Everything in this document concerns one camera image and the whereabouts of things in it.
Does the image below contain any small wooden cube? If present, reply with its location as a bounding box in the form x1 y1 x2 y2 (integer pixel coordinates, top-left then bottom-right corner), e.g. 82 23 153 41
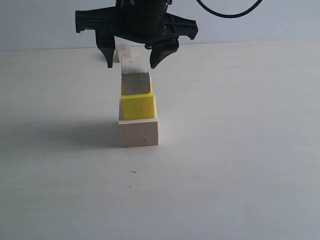
113 43 131 63

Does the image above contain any medium wooden cube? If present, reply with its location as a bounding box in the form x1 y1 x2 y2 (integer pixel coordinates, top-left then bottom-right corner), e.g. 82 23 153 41
121 56 151 96

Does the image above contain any large pale wooden cube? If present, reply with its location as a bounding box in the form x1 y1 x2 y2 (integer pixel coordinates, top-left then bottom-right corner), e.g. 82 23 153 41
118 97 159 148

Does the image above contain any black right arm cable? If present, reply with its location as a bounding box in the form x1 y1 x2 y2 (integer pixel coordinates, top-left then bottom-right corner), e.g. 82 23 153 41
196 0 265 19

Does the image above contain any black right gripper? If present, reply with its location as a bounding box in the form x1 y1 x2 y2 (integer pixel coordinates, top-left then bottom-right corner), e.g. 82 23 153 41
75 0 198 69

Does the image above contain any yellow cube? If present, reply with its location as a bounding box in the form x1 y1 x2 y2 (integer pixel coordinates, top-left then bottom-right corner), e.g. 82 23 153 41
120 77 157 121

